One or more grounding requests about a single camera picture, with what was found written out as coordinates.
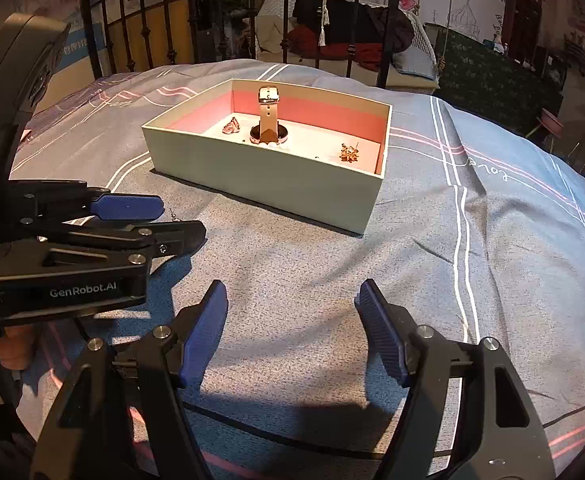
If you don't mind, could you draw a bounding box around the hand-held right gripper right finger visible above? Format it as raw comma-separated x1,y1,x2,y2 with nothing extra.
355,278,557,480

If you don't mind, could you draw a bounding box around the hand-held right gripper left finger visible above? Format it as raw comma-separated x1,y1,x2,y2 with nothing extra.
30,279,229,480

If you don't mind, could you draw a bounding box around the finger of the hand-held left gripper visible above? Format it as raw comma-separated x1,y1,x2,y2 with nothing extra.
22,220,207,261
7,180,164,226

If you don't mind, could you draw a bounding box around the green box with pink lining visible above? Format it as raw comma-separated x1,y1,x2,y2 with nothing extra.
141,79,392,236

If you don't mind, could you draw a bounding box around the beige strap wristwatch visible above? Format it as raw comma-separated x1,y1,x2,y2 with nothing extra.
249,86,290,146

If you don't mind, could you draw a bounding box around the person's left hand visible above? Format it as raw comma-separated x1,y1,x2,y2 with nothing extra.
0,324,42,372

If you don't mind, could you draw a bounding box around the yellow wooden board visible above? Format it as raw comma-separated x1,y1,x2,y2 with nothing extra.
100,0,196,78

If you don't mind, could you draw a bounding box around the red clothing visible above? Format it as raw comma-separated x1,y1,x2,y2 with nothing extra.
287,25,398,66

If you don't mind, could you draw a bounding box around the pink stool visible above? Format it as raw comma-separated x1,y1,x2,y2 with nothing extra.
525,107,565,153

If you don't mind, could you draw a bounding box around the green patterned counter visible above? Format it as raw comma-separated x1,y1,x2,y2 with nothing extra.
439,27,565,136

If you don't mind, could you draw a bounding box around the black clothing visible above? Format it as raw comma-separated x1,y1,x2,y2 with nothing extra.
292,0,415,51

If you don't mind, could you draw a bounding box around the red booth cabinet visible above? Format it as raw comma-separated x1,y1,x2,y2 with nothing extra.
502,0,545,48

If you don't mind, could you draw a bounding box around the black cable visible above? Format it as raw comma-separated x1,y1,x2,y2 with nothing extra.
72,310,585,461

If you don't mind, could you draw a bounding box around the blue and white wall poster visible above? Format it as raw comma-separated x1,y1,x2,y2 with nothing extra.
22,0,138,81

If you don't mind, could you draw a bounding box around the white tassel cord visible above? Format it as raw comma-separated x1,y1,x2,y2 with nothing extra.
317,0,330,46

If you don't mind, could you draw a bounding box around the hanging rope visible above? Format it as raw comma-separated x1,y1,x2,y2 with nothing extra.
438,0,454,76

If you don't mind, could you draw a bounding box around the black iron bed frame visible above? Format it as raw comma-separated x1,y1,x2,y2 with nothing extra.
80,0,408,91

